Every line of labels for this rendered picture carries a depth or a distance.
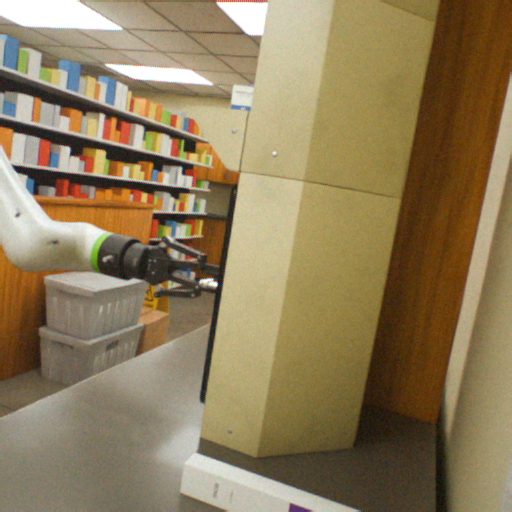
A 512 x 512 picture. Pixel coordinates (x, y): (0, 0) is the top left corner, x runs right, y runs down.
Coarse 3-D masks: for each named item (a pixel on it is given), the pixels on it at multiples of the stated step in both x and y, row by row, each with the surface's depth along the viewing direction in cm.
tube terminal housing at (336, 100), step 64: (320, 0) 72; (320, 64) 72; (384, 64) 77; (256, 128) 77; (320, 128) 74; (384, 128) 79; (256, 192) 77; (320, 192) 76; (384, 192) 81; (256, 256) 78; (320, 256) 78; (384, 256) 83; (256, 320) 78; (320, 320) 80; (256, 384) 79; (320, 384) 82; (256, 448) 79; (320, 448) 85
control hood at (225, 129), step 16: (192, 112) 81; (208, 112) 79; (224, 112) 78; (240, 112) 77; (208, 128) 80; (224, 128) 79; (240, 128) 78; (224, 144) 79; (240, 144) 78; (224, 160) 79; (240, 160) 78
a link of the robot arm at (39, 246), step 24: (0, 144) 99; (0, 168) 94; (0, 192) 91; (24, 192) 94; (0, 216) 89; (24, 216) 89; (48, 216) 94; (0, 240) 89; (24, 240) 87; (48, 240) 89; (72, 240) 95; (24, 264) 88; (48, 264) 90
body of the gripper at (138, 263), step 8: (136, 248) 96; (144, 248) 96; (152, 248) 96; (160, 248) 96; (128, 256) 96; (136, 256) 95; (144, 256) 96; (152, 256) 96; (160, 256) 96; (168, 256) 96; (128, 264) 95; (136, 264) 95; (144, 264) 97; (152, 264) 97; (160, 264) 96; (128, 272) 96; (136, 272) 95; (144, 272) 97; (168, 272) 96; (144, 280) 98; (152, 280) 97; (160, 280) 96
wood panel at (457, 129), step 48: (480, 0) 97; (432, 48) 101; (480, 48) 98; (432, 96) 101; (480, 96) 98; (432, 144) 102; (480, 144) 98; (432, 192) 102; (480, 192) 99; (432, 240) 103; (432, 288) 103; (384, 336) 107; (432, 336) 104; (384, 384) 108; (432, 384) 104
